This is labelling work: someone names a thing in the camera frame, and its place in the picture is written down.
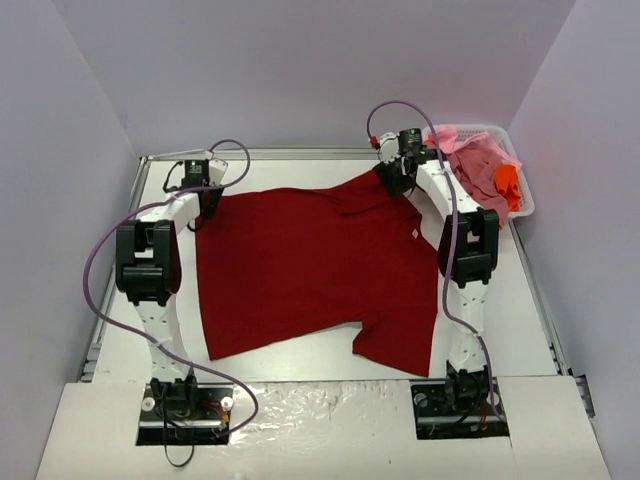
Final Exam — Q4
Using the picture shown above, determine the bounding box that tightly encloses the dark red t-shirt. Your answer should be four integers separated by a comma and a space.
177, 171, 439, 377

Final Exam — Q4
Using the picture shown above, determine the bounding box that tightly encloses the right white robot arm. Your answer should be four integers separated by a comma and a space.
369, 128, 500, 413

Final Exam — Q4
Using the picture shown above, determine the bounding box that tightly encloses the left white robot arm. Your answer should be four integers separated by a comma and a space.
115, 158, 228, 418

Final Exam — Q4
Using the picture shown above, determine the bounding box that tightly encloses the pink t-shirt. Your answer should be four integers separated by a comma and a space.
436, 126, 522, 227

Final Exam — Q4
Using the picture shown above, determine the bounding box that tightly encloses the white plastic basket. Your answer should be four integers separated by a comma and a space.
423, 125, 534, 224

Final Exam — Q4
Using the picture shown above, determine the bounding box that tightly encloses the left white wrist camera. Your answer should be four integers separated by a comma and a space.
208, 158, 228, 186

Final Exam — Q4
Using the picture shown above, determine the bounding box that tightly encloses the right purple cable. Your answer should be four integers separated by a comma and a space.
365, 101, 502, 419

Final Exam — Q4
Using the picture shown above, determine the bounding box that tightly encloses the purple cable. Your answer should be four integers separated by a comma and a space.
365, 101, 502, 419
81, 138, 260, 434

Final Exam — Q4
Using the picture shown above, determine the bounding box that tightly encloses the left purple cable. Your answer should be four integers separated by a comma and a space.
81, 138, 260, 434

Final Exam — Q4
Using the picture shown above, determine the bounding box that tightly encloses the black thin cable loop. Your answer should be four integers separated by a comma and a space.
162, 424, 196, 470

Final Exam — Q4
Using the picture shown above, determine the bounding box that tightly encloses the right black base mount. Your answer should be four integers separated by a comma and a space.
410, 380, 509, 440

